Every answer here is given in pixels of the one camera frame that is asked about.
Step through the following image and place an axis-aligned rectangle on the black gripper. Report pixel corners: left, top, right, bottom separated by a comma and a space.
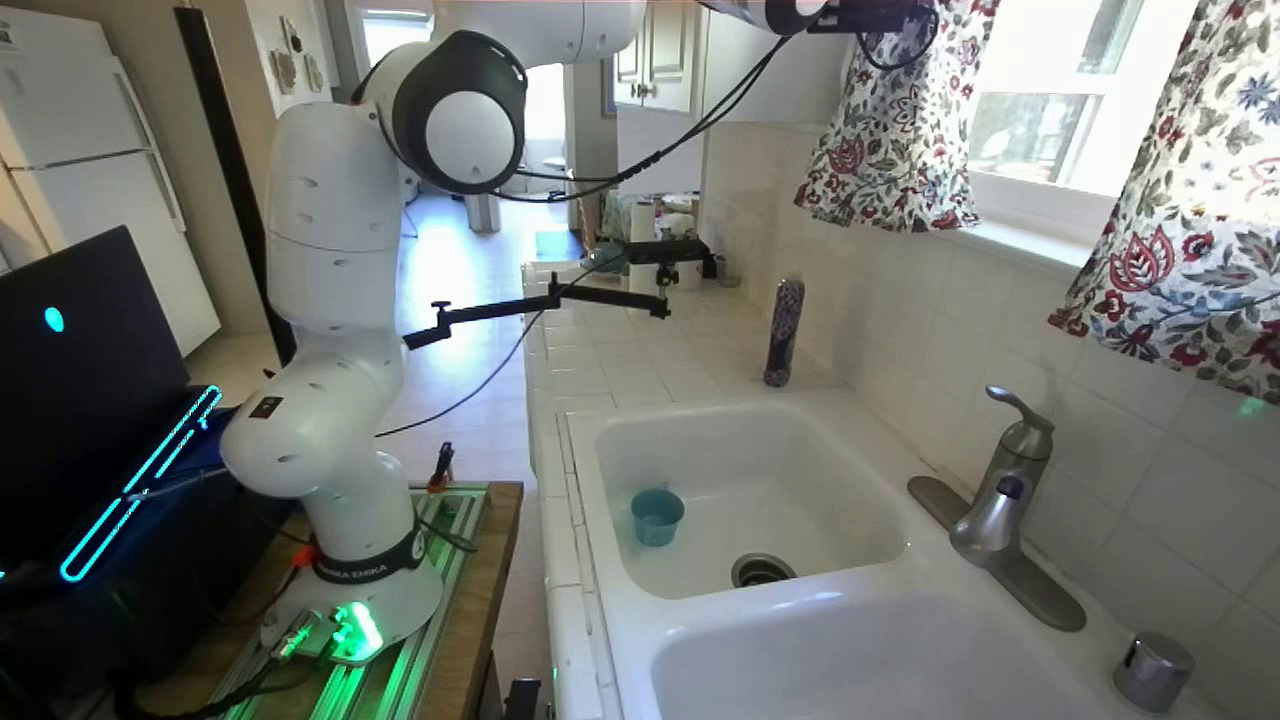
760, 0, 944, 41

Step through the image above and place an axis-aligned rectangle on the white framed window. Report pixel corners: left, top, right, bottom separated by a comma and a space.
958, 0, 1209, 273

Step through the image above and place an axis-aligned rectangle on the purple floral bottle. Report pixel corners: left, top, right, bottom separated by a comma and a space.
760, 273, 807, 390

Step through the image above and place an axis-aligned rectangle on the brushed metal faucet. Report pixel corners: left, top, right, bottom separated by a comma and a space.
905, 382, 1093, 635

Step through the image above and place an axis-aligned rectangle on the blue plastic cup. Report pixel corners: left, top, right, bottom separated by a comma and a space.
628, 483, 689, 551

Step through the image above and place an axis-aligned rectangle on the metal sink drain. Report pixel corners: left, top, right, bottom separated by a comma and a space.
728, 549, 801, 592

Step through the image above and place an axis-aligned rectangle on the white double sink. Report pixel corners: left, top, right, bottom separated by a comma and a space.
556, 397, 1224, 720

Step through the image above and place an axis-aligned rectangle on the black red clamp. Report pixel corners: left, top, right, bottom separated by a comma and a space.
425, 434, 460, 497

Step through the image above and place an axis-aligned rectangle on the chrome sink cap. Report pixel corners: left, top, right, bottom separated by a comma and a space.
1111, 626, 1200, 716

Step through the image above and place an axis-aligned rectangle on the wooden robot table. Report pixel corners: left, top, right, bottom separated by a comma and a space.
131, 474, 527, 720

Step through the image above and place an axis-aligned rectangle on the white refrigerator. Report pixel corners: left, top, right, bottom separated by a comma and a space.
0, 5, 222, 360

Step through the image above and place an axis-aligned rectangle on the black laptop with blue light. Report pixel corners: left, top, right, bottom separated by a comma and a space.
0, 225, 262, 632

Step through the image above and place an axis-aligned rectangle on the white wall cabinet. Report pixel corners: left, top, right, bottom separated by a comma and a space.
606, 12, 709, 120

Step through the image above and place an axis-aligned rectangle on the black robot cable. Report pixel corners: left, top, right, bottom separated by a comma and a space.
490, 12, 944, 213

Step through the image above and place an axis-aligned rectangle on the short black camera mount arm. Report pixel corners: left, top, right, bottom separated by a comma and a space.
587, 232, 724, 290

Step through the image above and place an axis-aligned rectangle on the long black camera mount arm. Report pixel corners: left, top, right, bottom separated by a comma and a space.
400, 267, 675, 357

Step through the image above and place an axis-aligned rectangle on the white wall picture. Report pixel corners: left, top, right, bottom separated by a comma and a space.
245, 0, 336, 117

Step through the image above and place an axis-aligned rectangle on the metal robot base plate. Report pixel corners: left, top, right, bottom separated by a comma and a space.
214, 483, 490, 720

